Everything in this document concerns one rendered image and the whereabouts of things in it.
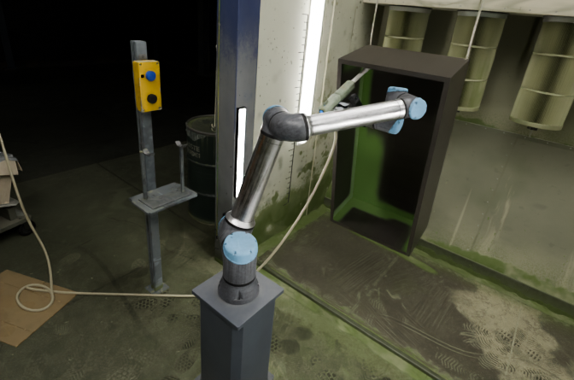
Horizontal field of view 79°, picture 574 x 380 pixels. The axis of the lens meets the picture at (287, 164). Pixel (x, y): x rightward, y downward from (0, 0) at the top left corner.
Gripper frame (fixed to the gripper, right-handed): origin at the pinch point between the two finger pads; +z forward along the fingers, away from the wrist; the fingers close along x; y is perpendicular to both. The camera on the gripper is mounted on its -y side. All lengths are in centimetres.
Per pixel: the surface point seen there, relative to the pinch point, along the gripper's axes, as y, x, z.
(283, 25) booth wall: -18, 44, 61
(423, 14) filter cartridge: 11, 157, 7
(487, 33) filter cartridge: 15, 145, -44
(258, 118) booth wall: 30, 4, 61
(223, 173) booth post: 57, -30, 71
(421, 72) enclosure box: -13.4, 25.1, -35.7
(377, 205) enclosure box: 110, 36, -14
